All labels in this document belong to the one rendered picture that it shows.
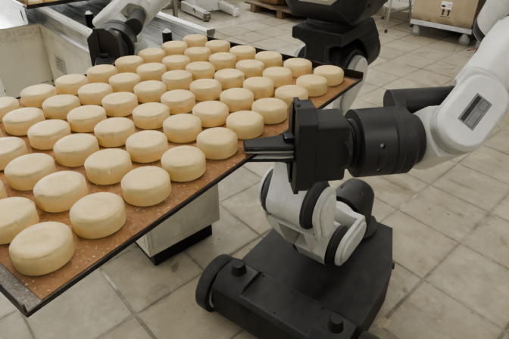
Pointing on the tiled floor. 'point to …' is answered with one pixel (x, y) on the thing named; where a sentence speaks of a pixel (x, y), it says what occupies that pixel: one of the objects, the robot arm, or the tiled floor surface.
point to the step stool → (397, 4)
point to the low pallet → (270, 8)
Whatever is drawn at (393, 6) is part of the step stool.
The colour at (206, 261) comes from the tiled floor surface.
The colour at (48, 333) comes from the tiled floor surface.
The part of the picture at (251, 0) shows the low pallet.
